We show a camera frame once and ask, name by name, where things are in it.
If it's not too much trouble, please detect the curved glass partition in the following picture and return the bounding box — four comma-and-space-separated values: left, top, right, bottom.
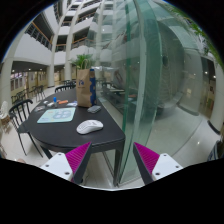
88, 0, 210, 183

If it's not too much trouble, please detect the black chair behind table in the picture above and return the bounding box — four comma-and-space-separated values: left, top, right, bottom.
55, 84, 76, 93

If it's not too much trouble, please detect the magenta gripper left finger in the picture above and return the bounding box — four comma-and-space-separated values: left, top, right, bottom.
41, 142, 92, 184

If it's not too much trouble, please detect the black chair near left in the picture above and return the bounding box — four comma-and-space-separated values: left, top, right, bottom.
9, 99, 38, 150

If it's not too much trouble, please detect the black distant chair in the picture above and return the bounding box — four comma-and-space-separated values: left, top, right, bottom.
34, 85, 45, 101

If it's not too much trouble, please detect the small white card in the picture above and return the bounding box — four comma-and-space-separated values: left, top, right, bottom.
67, 102, 77, 107

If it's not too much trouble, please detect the black round table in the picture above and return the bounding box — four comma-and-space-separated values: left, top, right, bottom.
21, 87, 126, 186

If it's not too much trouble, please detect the brown paper bag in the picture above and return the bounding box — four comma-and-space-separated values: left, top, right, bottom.
76, 69, 96, 107

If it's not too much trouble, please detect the light green mouse pad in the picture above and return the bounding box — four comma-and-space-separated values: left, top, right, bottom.
37, 107, 76, 124

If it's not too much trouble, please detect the green potted plant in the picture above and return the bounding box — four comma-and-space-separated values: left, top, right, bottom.
70, 54, 94, 69

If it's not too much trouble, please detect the white computer mouse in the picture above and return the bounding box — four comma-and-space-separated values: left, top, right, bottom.
76, 120, 103, 134

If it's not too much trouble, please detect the orange marker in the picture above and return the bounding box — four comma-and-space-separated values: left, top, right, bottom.
58, 100, 68, 105

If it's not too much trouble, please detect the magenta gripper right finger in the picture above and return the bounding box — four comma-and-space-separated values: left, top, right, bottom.
133, 142, 182, 185

